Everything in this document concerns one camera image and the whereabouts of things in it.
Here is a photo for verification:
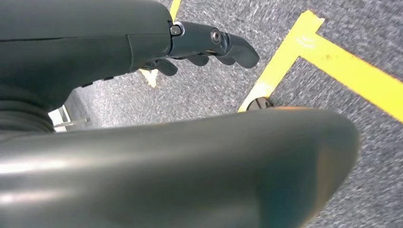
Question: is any robot grey leg cover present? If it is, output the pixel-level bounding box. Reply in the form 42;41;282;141
0;107;361;228

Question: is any white metal frame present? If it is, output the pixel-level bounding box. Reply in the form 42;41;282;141
48;104;91;133

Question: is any robot black foot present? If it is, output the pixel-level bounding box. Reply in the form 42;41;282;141
246;96;275;111

